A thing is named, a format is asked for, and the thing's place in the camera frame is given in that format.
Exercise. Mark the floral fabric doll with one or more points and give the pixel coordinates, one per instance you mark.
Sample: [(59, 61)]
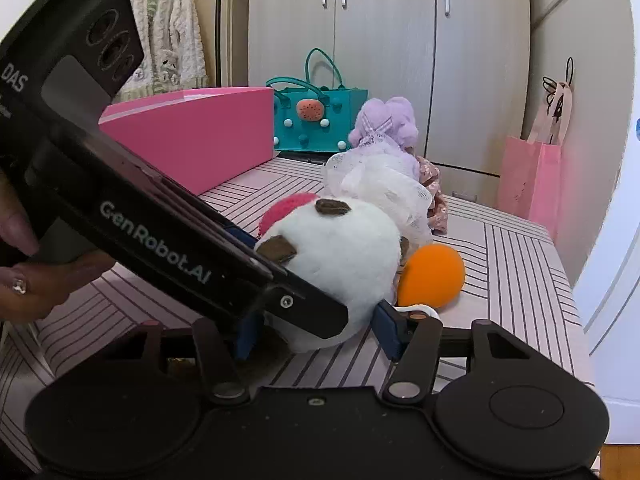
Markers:
[(434, 195)]

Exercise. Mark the purple plush toy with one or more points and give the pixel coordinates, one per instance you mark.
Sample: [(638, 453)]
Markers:
[(385, 120)]

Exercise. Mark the red fuzzy plush ball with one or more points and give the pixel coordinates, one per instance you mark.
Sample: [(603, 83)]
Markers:
[(285, 210)]

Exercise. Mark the white appliance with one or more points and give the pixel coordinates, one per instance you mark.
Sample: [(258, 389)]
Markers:
[(615, 260)]

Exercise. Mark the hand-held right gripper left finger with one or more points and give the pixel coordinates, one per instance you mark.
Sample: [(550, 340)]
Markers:
[(246, 336)]

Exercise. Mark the pink cardboard box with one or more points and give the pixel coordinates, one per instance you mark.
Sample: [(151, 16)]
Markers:
[(200, 135)]

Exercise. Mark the beige wardrobe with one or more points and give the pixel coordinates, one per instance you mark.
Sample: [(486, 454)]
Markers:
[(390, 35)]

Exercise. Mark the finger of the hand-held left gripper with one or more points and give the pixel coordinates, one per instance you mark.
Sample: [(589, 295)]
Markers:
[(240, 237), (310, 310)]

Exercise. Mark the teal felt bag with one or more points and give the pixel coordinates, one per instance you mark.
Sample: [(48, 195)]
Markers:
[(345, 115)]

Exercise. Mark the pink paper bag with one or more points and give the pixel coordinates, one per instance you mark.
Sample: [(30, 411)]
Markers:
[(530, 180)]

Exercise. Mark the pink striped tablecloth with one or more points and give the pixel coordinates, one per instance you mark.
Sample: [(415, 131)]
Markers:
[(500, 270)]

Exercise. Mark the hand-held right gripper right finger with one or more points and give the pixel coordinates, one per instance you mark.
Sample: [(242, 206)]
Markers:
[(392, 331)]

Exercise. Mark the white plush toy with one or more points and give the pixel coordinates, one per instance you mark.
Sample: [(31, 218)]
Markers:
[(345, 260)]

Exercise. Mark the white knit cardigan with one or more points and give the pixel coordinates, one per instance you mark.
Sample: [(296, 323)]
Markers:
[(170, 25)]

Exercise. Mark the person's left hand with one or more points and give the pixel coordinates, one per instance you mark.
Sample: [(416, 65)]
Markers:
[(45, 285)]

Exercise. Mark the orange ball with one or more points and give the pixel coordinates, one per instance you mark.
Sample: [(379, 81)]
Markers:
[(435, 272)]

